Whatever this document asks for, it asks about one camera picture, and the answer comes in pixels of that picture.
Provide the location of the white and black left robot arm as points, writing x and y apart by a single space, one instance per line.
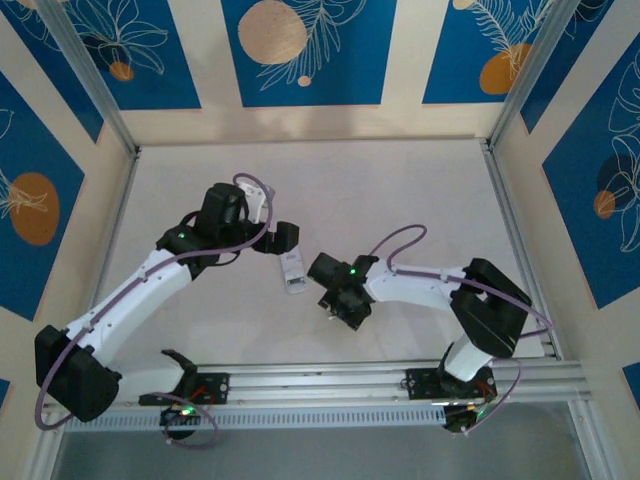
135 295

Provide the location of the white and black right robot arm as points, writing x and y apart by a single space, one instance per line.
415 290

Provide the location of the aluminium front mounting beam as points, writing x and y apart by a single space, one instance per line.
325 380

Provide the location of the black controller circuit board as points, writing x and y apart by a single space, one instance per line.
460 420
180 420

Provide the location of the aluminium table side rail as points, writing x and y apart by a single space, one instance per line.
510 220
120 210

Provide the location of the aluminium frame corner post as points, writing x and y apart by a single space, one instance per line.
90 80
530 70

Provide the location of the aluminium front frame post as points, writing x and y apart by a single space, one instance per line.
47 450
587 440

